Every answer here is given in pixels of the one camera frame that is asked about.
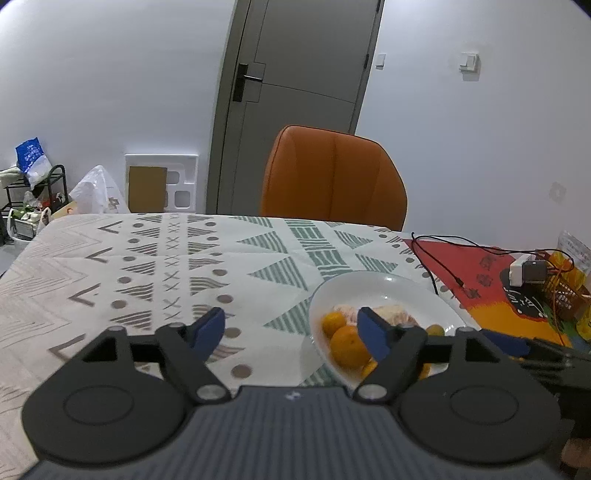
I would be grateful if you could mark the small peeled pomelo piece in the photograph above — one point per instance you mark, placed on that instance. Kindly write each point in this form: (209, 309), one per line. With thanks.
(345, 311)

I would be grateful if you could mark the white foam panel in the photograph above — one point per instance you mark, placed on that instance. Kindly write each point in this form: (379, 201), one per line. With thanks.
(182, 170)

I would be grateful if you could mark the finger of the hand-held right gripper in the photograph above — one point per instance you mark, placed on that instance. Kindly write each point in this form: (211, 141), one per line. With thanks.
(545, 369)
(505, 342)

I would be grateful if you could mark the white basket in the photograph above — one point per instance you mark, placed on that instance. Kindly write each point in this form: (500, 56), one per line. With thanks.
(27, 226)

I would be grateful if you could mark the white plastic bag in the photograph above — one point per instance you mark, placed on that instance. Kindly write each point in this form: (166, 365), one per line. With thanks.
(97, 191)

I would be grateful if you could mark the white charger block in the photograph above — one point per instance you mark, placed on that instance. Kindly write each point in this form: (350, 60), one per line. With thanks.
(517, 270)

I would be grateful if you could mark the person's right hand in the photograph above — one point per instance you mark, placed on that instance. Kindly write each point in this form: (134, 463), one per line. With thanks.
(577, 457)

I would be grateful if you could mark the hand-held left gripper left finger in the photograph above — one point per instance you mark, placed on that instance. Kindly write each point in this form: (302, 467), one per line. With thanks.
(207, 330)

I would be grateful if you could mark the yellow packet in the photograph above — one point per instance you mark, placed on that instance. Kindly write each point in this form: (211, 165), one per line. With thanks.
(582, 330)

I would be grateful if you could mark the blue and white bag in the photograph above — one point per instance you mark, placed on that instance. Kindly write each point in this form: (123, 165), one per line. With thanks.
(32, 159)

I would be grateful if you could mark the large peeled pomelo piece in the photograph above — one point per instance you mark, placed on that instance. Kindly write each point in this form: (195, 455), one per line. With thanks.
(399, 316)

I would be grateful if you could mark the brown cardboard sheet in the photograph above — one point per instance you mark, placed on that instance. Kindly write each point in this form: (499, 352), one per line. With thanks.
(147, 189)

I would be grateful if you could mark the small white light switch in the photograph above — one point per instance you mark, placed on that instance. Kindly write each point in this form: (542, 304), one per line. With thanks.
(380, 61)

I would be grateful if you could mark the yellow-green round fruit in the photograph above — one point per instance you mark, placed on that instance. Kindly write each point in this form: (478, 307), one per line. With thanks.
(434, 330)

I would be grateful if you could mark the patterned tablecloth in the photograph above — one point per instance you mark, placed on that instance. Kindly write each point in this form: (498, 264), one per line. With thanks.
(115, 277)

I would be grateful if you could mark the large orange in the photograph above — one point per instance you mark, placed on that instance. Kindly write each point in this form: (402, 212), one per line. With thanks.
(348, 347)

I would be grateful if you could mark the clear plastic bag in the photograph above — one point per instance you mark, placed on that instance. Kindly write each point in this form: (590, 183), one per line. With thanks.
(575, 249)

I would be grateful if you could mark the orange chair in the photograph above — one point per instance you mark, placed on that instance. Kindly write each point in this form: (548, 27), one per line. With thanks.
(332, 175)

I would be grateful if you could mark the grey door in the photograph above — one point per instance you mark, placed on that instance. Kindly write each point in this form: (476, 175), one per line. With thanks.
(300, 92)

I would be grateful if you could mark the red and orange mat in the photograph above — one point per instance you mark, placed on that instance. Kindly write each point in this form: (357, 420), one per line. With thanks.
(480, 277)

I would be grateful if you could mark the white wall switch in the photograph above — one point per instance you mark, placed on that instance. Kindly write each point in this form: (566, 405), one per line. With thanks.
(469, 61)

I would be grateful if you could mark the white ceramic bowl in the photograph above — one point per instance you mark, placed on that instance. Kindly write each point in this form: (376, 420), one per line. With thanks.
(369, 288)

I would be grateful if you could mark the black metal rack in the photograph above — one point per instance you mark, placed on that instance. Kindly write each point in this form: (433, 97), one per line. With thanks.
(57, 184)

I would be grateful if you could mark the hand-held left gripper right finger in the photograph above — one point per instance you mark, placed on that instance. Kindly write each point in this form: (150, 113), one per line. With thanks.
(374, 330)

